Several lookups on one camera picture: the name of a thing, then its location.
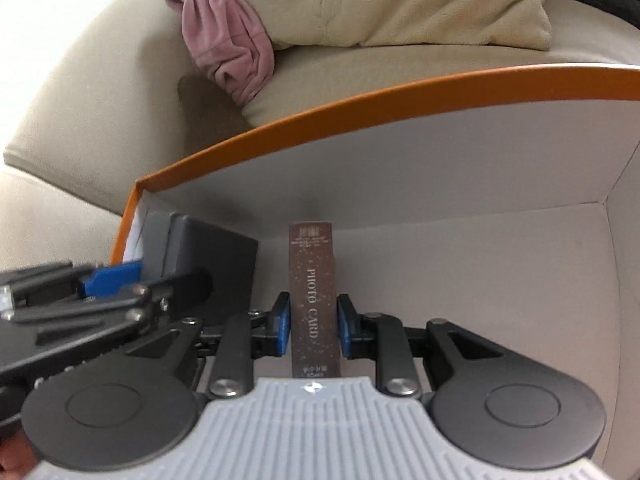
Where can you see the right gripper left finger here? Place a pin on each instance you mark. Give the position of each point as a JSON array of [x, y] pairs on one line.
[[239, 342]]

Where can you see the pink velvet cloth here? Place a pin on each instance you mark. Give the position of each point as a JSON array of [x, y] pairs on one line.
[[228, 45]]

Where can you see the beige cushion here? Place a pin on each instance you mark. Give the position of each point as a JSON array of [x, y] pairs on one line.
[[372, 23]]

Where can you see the beige sofa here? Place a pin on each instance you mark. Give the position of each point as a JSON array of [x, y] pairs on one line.
[[89, 104]]

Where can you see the dark grey box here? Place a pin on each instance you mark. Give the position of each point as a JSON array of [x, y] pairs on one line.
[[176, 244]]

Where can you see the orange storage box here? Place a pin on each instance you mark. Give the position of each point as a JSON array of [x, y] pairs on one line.
[[504, 200]]

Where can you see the person's left hand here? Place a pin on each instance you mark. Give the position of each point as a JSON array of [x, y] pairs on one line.
[[17, 459]]

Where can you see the brown photo card box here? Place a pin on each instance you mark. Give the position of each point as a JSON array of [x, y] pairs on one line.
[[315, 342]]

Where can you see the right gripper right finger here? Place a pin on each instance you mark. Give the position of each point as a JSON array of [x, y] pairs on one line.
[[383, 339]]

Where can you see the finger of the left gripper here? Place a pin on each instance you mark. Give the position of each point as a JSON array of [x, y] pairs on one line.
[[109, 280], [38, 277]]

